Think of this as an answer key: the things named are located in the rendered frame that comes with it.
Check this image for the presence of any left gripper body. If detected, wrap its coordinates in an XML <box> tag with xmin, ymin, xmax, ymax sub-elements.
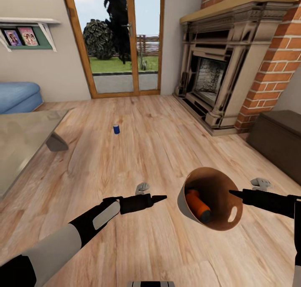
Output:
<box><xmin>130</xmin><ymin>194</ymin><xmax>153</xmax><ymax>212</ymax></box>

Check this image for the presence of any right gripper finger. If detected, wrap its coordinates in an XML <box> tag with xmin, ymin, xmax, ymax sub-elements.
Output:
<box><xmin>229</xmin><ymin>190</ymin><xmax>242</xmax><ymax>198</ymax></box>

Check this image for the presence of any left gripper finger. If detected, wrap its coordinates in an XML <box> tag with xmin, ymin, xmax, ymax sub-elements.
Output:
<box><xmin>151</xmin><ymin>195</ymin><xmax>167</xmax><ymax>205</ymax></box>

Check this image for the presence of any trash can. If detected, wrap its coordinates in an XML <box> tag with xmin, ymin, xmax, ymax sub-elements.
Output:
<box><xmin>177</xmin><ymin>167</ymin><xmax>243</xmax><ymax>231</ymax></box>

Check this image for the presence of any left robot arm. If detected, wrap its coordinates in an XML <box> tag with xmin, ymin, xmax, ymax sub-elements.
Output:
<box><xmin>0</xmin><ymin>182</ymin><xmax>167</xmax><ymax>287</ymax></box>

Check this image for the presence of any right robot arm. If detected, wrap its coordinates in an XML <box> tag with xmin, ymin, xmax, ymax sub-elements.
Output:
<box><xmin>229</xmin><ymin>178</ymin><xmax>301</xmax><ymax>287</ymax></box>

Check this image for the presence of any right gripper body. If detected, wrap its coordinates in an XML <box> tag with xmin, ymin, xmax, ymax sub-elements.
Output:
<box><xmin>242</xmin><ymin>189</ymin><xmax>276</xmax><ymax>213</ymax></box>

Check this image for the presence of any can of soda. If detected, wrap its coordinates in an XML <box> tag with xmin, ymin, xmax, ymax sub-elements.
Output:
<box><xmin>185</xmin><ymin>193</ymin><xmax>212</xmax><ymax>223</ymax></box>
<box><xmin>186</xmin><ymin>188</ymin><xmax>199</xmax><ymax>198</ymax></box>
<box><xmin>113</xmin><ymin>124</ymin><xmax>120</xmax><ymax>134</ymax></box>

